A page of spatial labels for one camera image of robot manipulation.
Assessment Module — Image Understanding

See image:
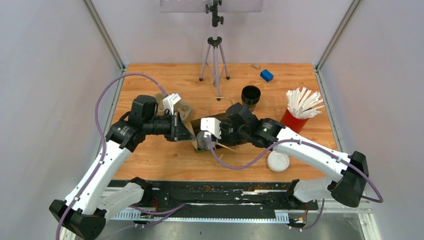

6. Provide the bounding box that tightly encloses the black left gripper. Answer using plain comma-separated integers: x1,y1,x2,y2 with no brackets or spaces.
144,110,196,142

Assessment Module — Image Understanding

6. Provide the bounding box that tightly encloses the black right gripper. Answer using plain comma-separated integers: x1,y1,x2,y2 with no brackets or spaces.
211,120,249,146

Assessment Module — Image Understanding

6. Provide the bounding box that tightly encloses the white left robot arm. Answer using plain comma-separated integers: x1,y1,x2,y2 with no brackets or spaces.
49,93,195,240

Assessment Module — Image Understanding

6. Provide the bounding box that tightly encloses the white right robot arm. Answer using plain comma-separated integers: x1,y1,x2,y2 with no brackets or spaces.
225,103,369,209

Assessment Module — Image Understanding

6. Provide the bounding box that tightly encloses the grey pulp cup carrier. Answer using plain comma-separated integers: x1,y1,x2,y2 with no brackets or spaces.
153,92,193,123

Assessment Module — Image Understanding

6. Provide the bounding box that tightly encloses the black paper cup stack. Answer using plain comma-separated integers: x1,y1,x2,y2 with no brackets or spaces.
241,85,261,112

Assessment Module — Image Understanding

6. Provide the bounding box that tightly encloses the white plastic lid stack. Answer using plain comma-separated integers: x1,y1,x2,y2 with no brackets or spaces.
267,151,290,173

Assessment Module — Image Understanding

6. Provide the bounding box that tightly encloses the blue small block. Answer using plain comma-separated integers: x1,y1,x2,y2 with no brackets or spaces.
260,69,274,83

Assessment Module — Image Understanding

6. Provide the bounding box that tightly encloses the red straw holder cup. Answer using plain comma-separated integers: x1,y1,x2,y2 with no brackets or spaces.
280,108,309,134

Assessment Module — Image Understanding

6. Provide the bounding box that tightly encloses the small tan block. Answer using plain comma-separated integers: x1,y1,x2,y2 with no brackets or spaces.
251,63,261,70

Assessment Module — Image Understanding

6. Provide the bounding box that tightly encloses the white wrapped straws bundle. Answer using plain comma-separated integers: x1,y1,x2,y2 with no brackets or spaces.
286,87,324,120

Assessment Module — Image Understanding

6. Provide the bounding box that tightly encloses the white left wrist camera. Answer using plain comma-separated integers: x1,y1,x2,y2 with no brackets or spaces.
162,93,182,115

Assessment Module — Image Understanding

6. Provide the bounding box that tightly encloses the grey camera tripod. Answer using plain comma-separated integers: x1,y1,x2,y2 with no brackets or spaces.
199,0,231,101

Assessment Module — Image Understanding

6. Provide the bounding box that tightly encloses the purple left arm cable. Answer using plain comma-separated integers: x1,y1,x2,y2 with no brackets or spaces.
54,72,186,240

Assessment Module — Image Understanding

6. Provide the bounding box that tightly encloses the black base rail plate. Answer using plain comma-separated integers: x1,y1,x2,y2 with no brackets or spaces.
74,179,372,223

